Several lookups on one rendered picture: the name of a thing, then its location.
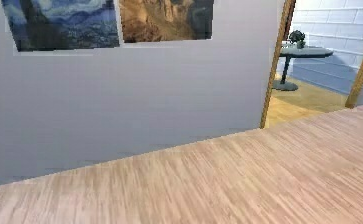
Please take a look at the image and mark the brown wooden door frame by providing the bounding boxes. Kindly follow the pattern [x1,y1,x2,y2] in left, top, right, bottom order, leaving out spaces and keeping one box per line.
[259,0,363,130]

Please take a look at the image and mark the brown rocky landscape painting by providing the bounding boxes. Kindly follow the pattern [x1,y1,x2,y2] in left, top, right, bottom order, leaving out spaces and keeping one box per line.
[118,0,215,44]

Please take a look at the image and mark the dark green house plant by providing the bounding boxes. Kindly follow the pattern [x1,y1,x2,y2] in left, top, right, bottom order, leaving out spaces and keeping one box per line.
[288,29,307,50]

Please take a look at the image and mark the blue night sky painting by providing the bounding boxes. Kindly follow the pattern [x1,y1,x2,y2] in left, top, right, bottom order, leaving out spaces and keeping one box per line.
[0,0,121,53]

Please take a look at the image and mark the dark grey round pedestal table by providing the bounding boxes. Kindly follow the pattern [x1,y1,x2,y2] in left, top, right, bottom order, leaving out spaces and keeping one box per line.
[272,45,335,92]

